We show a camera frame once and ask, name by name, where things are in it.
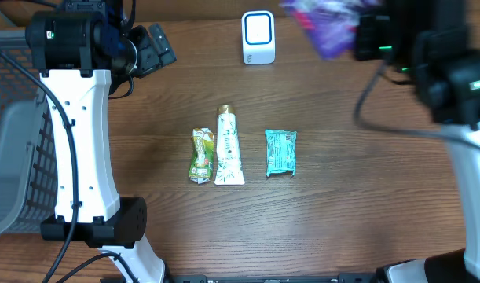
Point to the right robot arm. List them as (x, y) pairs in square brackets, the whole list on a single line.
[(429, 41)]

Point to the green tea box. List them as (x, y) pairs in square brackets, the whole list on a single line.
[(202, 162)]

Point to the white cream tube gold cap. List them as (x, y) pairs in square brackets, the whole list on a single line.
[(230, 167)]

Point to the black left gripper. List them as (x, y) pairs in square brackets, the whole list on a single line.
[(151, 60)]

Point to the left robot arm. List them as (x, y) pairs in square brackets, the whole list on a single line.
[(83, 51)]

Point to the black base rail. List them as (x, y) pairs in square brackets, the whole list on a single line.
[(340, 278)]

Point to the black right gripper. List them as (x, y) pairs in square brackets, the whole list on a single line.
[(364, 47)]

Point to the white barcode scanner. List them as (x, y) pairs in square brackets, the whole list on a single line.
[(258, 37)]

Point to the red purple snack packet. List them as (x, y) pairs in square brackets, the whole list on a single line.
[(331, 25)]

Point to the teal wet wipes packet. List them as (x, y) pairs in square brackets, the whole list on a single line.
[(280, 155)]

